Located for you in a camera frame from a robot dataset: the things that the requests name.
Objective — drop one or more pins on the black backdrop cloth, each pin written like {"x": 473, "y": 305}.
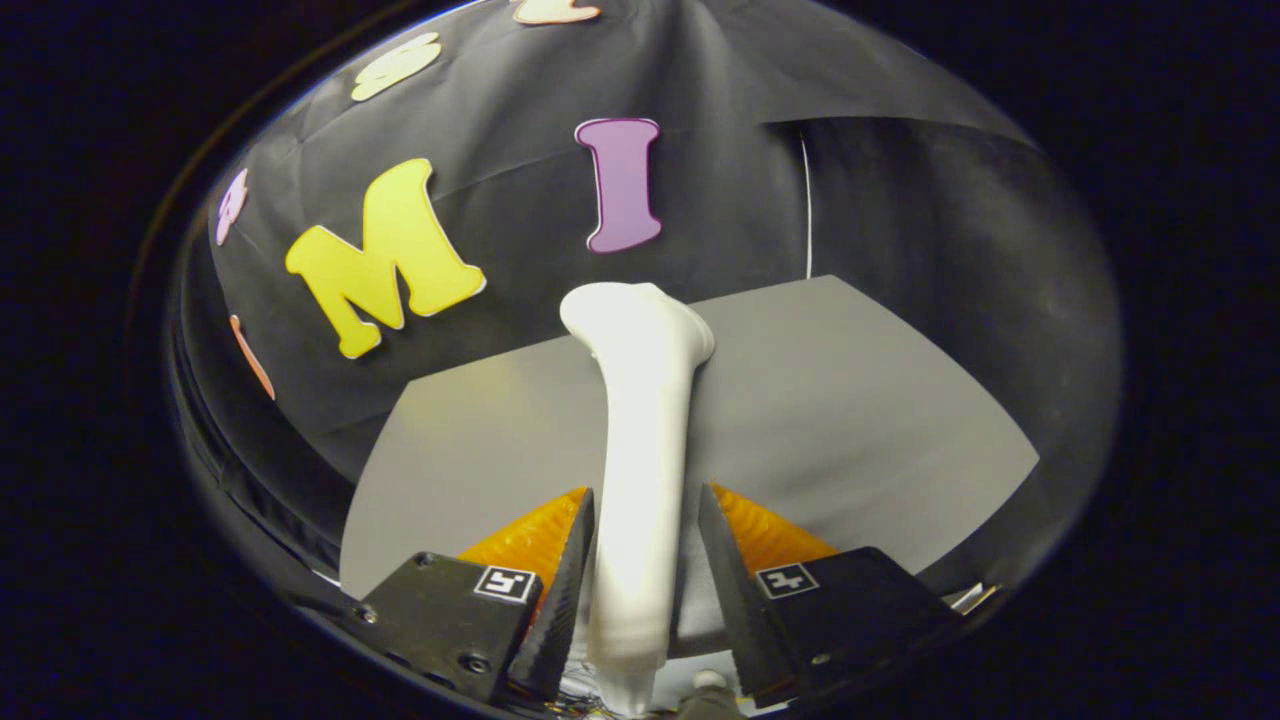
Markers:
{"x": 520, "y": 200}

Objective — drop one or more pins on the white garment steamer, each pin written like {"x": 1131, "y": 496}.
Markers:
{"x": 640, "y": 450}

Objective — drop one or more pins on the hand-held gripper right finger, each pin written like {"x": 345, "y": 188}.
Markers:
{"x": 735, "y": 600}

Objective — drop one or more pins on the grey and beige cabinet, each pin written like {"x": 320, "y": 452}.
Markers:
{"x": 850, "y": 420}

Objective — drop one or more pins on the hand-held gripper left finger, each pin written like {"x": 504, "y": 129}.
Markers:
{"x": 560, "y": 620}

